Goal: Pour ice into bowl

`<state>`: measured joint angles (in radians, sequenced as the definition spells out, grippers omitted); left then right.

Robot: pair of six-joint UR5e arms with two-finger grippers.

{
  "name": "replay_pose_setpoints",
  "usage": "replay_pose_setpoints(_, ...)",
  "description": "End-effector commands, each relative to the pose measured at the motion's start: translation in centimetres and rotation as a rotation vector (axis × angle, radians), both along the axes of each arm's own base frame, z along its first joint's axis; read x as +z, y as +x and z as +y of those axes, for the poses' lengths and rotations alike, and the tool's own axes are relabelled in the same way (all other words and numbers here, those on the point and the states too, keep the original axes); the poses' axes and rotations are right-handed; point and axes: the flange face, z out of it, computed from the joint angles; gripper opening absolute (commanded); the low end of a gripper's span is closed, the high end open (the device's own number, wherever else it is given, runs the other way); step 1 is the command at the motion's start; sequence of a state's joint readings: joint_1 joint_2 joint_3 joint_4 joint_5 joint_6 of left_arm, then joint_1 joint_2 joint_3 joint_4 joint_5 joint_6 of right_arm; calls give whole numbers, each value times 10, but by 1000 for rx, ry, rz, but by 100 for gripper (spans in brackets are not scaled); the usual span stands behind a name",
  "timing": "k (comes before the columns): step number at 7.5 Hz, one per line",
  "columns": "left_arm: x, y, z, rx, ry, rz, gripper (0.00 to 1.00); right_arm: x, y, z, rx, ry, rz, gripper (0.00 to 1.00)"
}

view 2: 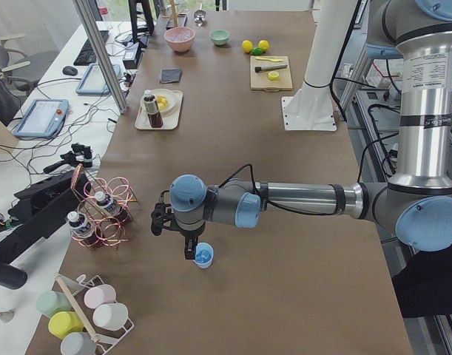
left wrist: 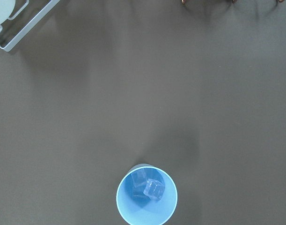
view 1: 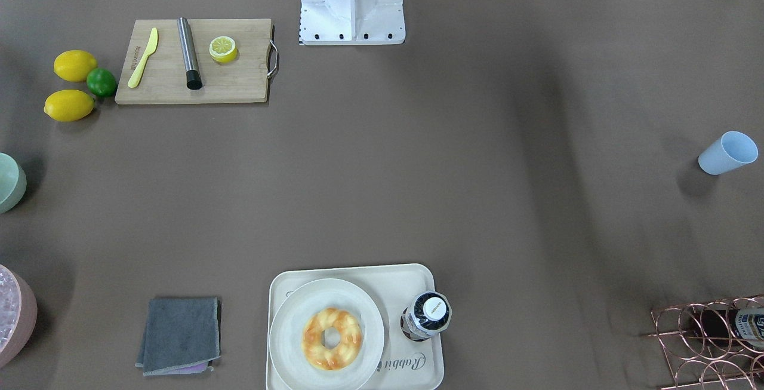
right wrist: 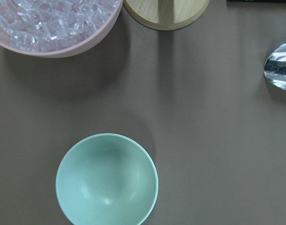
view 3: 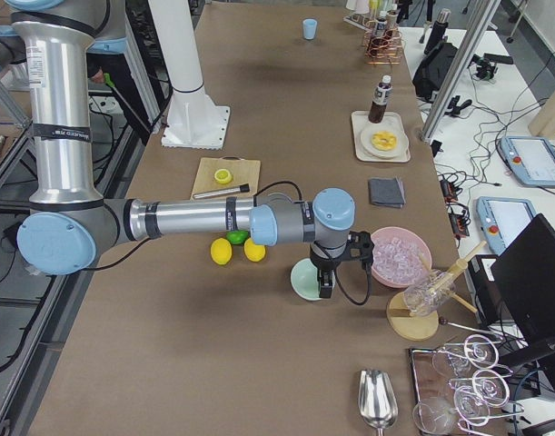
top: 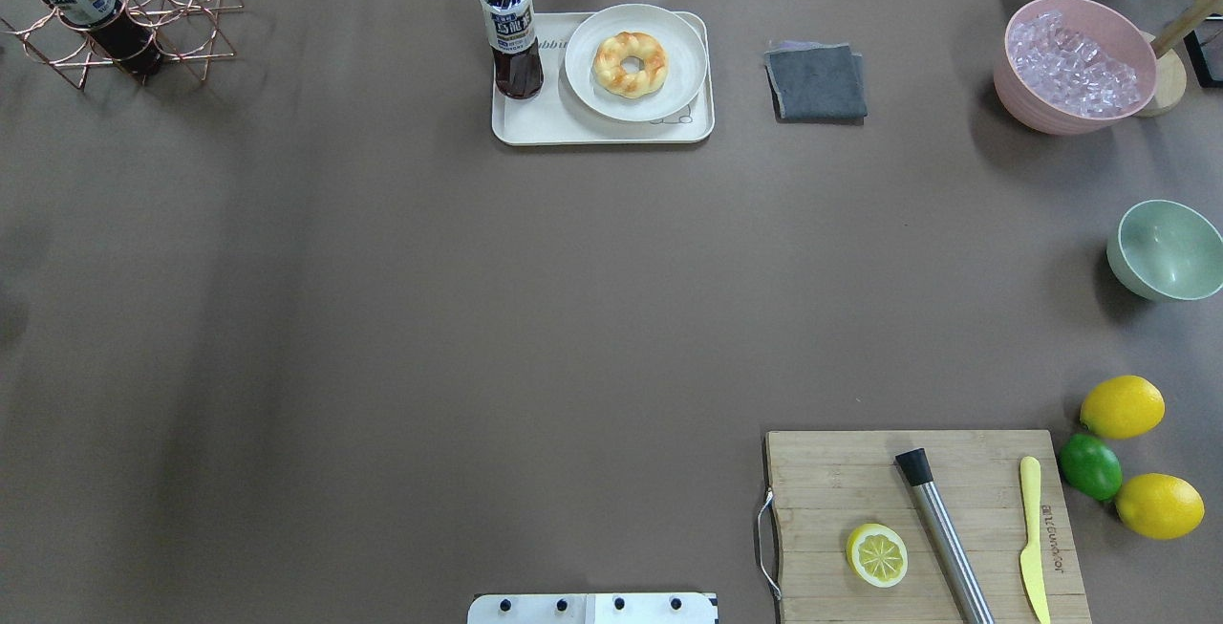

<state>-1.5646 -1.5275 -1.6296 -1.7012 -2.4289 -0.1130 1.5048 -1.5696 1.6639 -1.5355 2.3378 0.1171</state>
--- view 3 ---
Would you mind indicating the pink bowl of ice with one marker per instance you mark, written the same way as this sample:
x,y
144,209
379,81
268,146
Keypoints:
x,y
400,257

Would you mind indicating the clear glass mug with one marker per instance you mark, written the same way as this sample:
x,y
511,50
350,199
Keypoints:
x,y
429,293

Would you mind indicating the yellow lemon left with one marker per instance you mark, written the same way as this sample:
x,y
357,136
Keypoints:
x,y
221,251

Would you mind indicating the black monitor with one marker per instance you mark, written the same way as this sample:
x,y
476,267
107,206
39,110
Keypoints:
x,y
525,276

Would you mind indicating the lower teach pendant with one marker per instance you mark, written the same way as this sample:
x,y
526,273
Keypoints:
x,y
503,219

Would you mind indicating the light blue cup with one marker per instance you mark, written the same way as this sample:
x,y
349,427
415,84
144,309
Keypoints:
x,y
309,28

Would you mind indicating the dark tea bottle on tray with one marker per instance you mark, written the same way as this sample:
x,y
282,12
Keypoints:
x,y
380,99

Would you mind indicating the black bag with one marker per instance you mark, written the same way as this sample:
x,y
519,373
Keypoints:
x,y
432,71

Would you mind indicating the cream serving tray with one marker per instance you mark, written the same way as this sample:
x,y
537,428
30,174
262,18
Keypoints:
x,y
360,121

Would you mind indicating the grey folded cloth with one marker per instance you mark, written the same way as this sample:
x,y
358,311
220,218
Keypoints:
x,y
387,192

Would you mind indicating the white plate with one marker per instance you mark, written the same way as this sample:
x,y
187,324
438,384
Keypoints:
x,y
400,149

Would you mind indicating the yellow lemon right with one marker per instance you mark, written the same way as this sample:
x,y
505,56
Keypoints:
x,y
254,252

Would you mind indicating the wooden glass stand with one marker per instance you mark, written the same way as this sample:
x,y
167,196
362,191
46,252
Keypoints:
x,y
421,328

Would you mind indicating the wooden cutting board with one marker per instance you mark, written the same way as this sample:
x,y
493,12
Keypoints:
x,y
244,171

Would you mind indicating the green lime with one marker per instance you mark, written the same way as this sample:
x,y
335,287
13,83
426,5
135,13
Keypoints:
x,y
237,237

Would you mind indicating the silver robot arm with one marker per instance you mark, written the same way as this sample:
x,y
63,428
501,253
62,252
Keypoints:
x,y
71,224

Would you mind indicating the teach pendant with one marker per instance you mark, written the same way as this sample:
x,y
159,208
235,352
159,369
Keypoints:
x,y
530,158
503,219

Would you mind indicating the mint green bowl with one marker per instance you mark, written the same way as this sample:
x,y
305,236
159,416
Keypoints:
x,y
304,280

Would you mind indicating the dark bottle in rack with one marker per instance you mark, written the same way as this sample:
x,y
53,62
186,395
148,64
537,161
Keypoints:
x,y
379,28

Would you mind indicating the yellow lemon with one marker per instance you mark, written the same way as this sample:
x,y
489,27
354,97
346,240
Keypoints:
x,y
254,252
221,251

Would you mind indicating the wine glass rack tray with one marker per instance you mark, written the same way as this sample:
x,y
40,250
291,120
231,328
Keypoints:
x,y
461,387

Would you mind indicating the steel ice scoop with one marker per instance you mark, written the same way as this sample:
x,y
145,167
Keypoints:
x,y
376,400

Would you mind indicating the upper teach pendant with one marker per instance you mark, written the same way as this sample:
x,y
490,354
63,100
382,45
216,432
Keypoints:
x,y
530,158

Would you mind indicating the copper wire bottle rack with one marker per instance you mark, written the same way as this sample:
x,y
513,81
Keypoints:
x,y
387,50

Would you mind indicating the half lemon slice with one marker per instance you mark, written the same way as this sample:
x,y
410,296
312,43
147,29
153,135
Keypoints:
x,y
223,176

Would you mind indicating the glazed donut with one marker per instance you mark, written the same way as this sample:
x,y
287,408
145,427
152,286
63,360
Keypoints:
x,y
384,140

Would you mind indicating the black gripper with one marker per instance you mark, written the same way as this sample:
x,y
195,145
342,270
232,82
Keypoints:
x,y
323,262

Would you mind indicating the aluminium frame post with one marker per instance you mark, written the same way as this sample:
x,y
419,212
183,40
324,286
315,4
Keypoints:
x,y
481,17

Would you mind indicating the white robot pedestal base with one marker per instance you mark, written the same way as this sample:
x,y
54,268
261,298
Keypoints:
x,y
193,119

